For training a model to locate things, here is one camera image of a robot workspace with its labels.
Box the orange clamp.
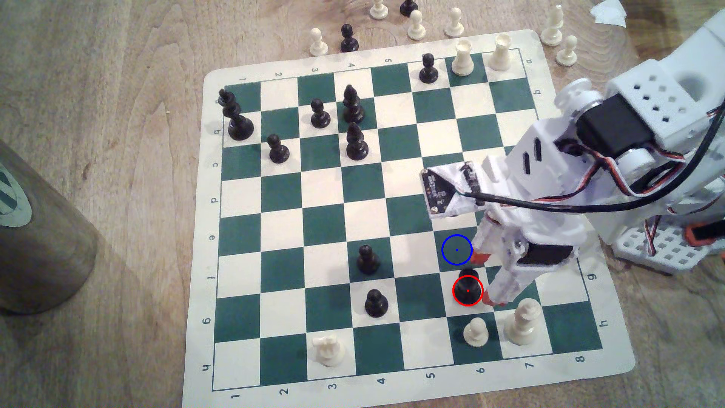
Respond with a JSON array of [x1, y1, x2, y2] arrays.
[[682, 222, 725, 247]]

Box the white rook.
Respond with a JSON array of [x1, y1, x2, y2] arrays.
[[451, 39, 475, 77], [489, 33, 512, 72]]

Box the brown cylinder with round logo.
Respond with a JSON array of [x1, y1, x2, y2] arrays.
[[0, 139, 100, 316]]

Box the white knight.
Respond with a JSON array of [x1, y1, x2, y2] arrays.
[[312, 334, 346, 367]]

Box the white king chess piece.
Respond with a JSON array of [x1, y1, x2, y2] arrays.
[[503, 298, 543, 346]]

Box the white perforated arm base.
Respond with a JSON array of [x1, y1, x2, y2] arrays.
[[611, 218, 725, 277]]

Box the white bishop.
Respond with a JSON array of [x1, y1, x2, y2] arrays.
[[540, 5, 565, 47]]

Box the thick black cable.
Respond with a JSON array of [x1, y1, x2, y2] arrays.
[[461, 96, 725, 214]]

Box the black bishop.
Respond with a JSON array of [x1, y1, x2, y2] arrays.
[[346, 122, 369, 161], [342, 84, 366, 124]]

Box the green and white chess mat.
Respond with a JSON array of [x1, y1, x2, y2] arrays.
[[182, 29, 636, 408]]

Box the bare camera circuit board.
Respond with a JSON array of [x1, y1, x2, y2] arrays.
[[420, 161, 483, 219]]

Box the red white black servo wires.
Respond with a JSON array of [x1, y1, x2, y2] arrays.
[[643, 214, 665, 259], [558, 102, 725, 199]]

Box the black king piece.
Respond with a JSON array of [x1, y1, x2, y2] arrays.
[[218, 89, 256, 141]]

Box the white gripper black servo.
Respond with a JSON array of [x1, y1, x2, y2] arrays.
[[469, 121, 597, 308]]

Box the white paper scrap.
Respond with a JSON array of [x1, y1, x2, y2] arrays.
[[589, 0, 628, 28]]

